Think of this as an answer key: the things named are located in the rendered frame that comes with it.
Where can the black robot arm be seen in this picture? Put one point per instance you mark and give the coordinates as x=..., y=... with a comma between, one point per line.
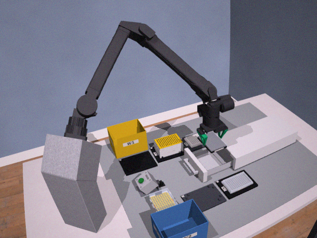
x=145, y=36

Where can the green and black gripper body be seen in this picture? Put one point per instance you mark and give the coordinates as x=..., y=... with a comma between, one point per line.
x=213, y=124

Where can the white assay plate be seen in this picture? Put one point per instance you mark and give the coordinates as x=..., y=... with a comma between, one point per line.
x=237, y=182
x=192, y=140

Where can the grey bench mat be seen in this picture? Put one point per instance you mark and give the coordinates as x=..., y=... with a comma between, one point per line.
x=281, y=176

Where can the yellow bin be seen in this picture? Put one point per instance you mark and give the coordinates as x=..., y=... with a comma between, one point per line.
x=127, y=138

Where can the blue bin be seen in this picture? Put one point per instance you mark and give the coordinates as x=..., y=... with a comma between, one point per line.
x=184, y=220

